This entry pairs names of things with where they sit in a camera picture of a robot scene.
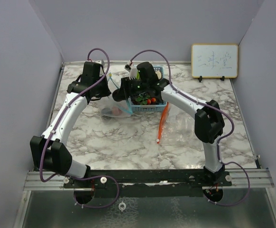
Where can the dark purple plum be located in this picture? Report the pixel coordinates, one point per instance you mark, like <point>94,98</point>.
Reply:
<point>106,112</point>

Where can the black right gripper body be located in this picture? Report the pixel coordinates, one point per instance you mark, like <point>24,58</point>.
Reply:
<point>134,87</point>

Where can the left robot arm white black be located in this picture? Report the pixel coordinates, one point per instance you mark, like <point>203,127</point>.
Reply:
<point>49,151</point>

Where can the cherry tomatoes with green leaves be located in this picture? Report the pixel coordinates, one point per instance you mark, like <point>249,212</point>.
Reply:
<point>144,99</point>

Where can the clear bag blue zipper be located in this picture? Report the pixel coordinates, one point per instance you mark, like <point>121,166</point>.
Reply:
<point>108,102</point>

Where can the blue plastic basket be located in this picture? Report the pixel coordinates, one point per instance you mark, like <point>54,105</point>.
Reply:
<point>147,108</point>

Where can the clear bag orange zipper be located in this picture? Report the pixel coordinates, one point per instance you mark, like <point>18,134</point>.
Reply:
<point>175,127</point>

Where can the watermelon slice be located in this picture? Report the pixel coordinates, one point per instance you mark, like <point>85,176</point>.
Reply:
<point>159,75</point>

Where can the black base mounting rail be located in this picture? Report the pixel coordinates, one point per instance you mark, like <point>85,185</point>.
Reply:
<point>150,183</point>

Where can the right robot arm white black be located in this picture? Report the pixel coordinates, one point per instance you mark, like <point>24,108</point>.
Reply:
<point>208,121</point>

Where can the small whiteboard wooden frame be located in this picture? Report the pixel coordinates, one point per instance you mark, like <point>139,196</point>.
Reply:
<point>214,60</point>

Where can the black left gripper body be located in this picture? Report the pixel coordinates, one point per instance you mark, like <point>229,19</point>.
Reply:
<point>102,89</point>

